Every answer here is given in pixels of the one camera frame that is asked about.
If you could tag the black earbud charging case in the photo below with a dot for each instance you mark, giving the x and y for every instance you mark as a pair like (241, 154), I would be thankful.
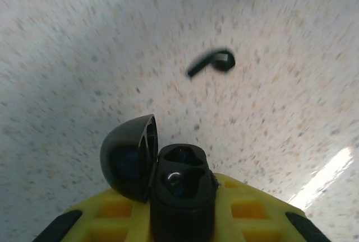
(182, 219)

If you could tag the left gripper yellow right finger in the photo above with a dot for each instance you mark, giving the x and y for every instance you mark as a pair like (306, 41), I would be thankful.
(275, 230)

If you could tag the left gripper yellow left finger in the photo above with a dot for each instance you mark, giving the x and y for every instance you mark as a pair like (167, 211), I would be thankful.
(89, 230)

